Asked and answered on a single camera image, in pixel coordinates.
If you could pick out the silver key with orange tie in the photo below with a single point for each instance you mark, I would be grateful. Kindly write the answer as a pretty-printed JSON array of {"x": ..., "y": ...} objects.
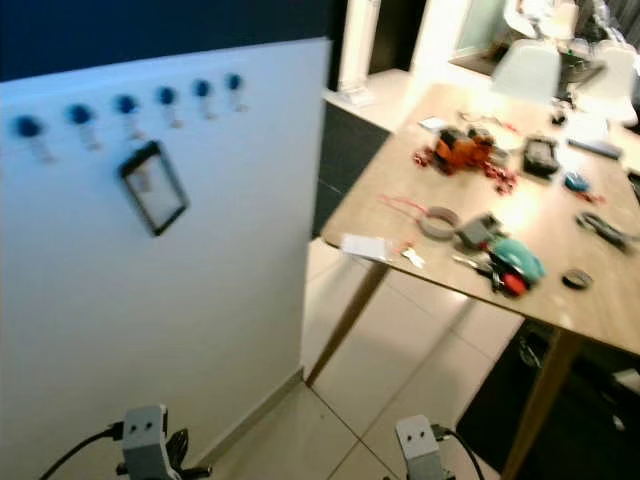
[{"x": 410, "y": 256}]

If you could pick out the white plastic bag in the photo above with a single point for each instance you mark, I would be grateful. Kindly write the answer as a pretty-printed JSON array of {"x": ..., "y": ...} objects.
[{"x": 363, "y": 247}]

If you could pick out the grey tape roll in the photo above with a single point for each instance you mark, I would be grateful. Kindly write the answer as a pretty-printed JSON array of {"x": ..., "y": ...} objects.
[{"x": 440, "y": 233}]

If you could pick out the small black hand tool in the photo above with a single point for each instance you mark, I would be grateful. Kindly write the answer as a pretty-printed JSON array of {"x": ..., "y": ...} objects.
[{"x": 488, "y": 270}]

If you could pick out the small grey box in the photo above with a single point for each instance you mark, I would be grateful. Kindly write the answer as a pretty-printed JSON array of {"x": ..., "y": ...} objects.
[{"x": 478, "y": 230}]

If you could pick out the small red object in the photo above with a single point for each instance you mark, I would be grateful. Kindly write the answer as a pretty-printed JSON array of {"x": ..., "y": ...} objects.
[{"x": 513, "y": 284}]

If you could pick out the teal rounded object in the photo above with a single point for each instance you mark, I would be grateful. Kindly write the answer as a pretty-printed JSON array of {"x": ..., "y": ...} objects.
[{"x": 520, "y": 260}]

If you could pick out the small white card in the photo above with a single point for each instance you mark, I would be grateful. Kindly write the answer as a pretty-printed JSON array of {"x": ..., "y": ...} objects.
[{"x": 431, "y": 124}]

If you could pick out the orange and black toy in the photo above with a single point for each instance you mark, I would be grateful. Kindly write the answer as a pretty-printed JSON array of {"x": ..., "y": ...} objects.
[{"x": 462, "y": 150}]

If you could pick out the wooden table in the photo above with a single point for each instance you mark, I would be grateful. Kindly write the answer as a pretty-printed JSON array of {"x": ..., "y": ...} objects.
[{"x": 550, "y": 210}]

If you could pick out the black rectangular device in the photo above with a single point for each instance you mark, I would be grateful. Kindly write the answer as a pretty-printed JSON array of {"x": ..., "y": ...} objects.
[{"x": 540, "y": 157}]

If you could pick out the small blue object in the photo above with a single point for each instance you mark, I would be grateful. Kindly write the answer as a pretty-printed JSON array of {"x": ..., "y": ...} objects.
[{"x": 575, "y": 182}]

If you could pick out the long black tool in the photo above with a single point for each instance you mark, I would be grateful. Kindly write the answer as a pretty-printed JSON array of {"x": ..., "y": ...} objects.
[{"x": 605, "y": 231}]

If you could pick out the small black object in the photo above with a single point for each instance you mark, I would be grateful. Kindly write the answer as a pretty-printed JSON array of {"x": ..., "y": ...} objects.
[{"x": 557, "y": 117}]

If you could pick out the grey remote control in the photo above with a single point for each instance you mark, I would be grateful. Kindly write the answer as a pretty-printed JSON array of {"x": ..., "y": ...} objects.
[{"x": 595, "y": 147}]

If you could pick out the white plastic chair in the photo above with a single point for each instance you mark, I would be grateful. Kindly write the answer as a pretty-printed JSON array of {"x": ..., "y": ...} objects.
[
  {"x": 528, "y": 68},
  {"x": 618, "y": 72}
]

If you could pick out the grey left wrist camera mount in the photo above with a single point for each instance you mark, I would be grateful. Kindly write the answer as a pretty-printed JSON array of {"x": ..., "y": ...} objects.
[{"x": 145, "y": 440}]

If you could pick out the black hanging picture frame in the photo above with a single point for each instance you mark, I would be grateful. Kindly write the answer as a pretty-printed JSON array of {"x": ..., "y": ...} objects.
[{"x": 155, "y": 190}]

